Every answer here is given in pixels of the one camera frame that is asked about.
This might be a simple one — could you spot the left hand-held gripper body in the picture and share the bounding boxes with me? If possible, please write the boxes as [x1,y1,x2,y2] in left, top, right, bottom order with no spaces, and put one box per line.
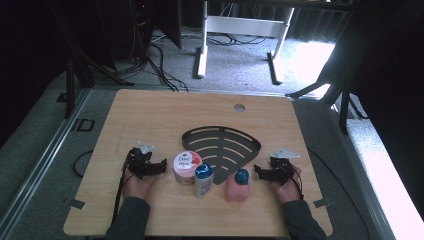
[125,140,158,181]

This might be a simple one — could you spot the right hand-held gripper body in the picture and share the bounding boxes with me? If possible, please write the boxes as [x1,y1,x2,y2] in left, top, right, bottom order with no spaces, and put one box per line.
[269,148,301,186]

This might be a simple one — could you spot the pink-lidded round jar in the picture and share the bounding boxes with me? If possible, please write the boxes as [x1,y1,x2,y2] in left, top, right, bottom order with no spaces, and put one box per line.
[172,150,204,186]

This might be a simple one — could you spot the pink bottle with blue cap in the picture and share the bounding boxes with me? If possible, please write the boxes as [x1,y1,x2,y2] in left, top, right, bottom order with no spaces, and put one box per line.
[224,168,251,204]

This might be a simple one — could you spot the black fan-shaped slotted rack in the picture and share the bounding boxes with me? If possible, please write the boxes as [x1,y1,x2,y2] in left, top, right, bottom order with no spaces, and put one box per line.
[181,125,263,186]

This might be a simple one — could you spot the white bottle with blue cap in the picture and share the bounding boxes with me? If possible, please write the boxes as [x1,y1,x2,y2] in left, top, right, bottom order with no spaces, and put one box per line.
[193,163,215,200]

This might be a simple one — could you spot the person's right hand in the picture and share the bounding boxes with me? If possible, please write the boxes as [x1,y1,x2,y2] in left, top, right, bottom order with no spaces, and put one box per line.
[270,166,303,205]

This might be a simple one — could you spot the person's left hand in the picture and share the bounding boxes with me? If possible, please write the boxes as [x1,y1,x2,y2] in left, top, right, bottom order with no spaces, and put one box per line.
[121,167,158,202]

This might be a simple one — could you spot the grey tape strip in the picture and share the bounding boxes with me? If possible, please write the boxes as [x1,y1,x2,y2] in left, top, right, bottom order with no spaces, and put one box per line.
[312,197,335,209]
[62,197,87,211]

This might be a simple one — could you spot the black metal stand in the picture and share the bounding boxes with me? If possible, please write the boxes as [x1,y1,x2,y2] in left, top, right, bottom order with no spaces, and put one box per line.
[46,0,135,120]
[285,31,369,136]

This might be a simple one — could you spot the dark cabinet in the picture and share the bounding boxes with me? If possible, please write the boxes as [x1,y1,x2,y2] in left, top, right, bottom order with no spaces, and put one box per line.
[99,0,183,62]

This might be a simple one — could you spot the right hand-held gripper cable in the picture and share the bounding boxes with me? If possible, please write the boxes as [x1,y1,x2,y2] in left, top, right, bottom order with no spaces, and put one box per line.
[292,165,305,202]

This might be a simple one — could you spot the hand-held gripper cable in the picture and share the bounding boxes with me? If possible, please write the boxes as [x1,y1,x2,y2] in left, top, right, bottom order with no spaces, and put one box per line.
[111,156,133,225]
[292,165,305,202]

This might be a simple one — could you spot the left hand-held gripper cable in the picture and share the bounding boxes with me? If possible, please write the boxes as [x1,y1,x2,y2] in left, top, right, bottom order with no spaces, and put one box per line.
[111,156,133,225]

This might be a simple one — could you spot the black looped floor cable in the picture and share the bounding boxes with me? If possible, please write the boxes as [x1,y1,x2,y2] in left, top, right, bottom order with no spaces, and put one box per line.
[72,149,95,179]

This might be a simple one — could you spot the black rectangular floor bracket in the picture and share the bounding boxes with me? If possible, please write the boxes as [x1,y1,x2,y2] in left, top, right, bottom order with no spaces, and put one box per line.
[76,117,96,133]

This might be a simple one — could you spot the metal floor rail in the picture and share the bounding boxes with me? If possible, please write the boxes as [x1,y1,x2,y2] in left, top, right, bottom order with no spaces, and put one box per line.
[0,88,92,232]
[328,99,398,240]

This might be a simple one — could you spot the black floor cable bundle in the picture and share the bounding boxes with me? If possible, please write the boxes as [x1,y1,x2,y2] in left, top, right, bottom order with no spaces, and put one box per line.
[146,31,190,93]

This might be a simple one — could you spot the tangled thin black cables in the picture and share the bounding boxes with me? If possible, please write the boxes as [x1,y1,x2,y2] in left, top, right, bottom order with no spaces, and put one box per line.
[206,31,269,47]

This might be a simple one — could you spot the white desk frame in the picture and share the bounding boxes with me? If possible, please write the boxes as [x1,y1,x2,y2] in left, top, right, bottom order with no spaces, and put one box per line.
[192,0,296,86]

